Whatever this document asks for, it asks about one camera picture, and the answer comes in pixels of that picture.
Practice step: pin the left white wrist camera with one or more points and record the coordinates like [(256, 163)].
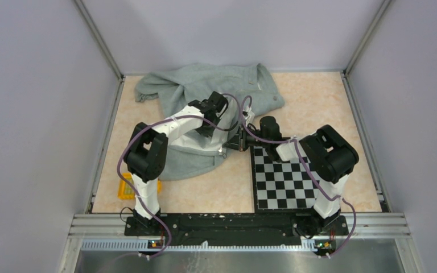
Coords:
[(223, 111)]

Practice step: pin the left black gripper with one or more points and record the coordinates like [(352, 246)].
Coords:
[(206, 132)]

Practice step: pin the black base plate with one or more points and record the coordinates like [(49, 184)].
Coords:
[(232, 229)]

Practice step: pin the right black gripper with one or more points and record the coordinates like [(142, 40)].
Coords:
[(239, 141)]

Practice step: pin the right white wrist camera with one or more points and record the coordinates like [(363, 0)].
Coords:
[(248, 115)]

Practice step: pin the red yellow toy button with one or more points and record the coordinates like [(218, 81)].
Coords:
[(159, 186)]

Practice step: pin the yellow toy block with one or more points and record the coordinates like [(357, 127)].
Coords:
[(125, 192)]

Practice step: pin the aluminium frame rail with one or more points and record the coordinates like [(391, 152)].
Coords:
[(106, 232)]

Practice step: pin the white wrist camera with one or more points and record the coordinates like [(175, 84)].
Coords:
[(223, 111), (248, 115)]

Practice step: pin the grey zip-up jacket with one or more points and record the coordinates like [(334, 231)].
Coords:
[(194, 154)]

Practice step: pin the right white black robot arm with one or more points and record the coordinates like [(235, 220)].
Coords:
[(327, 158)]

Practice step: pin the black white checkerboard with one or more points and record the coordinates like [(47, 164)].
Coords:
[(280, 187)]

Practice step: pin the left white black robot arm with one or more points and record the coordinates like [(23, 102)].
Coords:
[(146, 153)]

